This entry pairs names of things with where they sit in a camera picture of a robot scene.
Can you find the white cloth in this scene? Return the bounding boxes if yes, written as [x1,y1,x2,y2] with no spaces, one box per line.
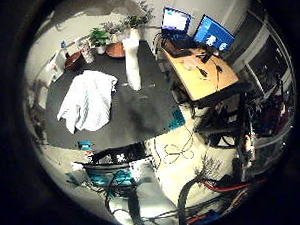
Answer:
[54,68,121,136]

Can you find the blue-capped bottle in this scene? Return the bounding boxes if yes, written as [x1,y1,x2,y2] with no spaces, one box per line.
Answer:
[60,40,71,59]

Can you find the teal cutting mat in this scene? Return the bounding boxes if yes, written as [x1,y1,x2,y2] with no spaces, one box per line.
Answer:
[166,108,187,131]

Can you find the small teal block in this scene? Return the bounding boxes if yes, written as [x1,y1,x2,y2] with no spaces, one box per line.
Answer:
[77,140,94,152]

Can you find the wooden desk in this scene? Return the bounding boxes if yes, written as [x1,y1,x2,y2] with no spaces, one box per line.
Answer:
[160,43,242,104]

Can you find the terracotta plate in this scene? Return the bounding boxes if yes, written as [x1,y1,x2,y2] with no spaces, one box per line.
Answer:
[105,42,127,59]

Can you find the dark brown wooden bowl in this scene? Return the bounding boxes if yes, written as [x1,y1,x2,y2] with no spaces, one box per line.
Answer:
[63,50,86,72]

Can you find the clear patterned jar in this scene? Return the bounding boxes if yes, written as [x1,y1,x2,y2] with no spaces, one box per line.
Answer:
[77,37,96,65]

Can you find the white paper box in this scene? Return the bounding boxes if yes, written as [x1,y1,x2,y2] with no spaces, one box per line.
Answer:
[44,50,68,85]

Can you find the green potted plant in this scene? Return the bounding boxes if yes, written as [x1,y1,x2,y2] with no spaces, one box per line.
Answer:
[87,26,112,56]

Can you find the leafy branches in white vase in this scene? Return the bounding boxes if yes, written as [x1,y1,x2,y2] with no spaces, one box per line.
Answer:
[118,1,157,43]

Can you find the open laptop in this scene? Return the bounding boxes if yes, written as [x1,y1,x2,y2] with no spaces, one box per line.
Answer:
[158,4,198,50]

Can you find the computer monitor with blue screen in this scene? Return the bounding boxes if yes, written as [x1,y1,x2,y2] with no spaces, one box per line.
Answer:
[192,12,236,55]

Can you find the thin black floor cable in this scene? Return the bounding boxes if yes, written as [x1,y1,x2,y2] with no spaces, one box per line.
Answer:
[152,125,197,166]

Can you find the thick black hose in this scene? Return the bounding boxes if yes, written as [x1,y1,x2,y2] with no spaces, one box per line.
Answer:
[176,176,209,225]

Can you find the red cable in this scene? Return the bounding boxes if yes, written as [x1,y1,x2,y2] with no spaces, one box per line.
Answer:
[200,176,268,194]

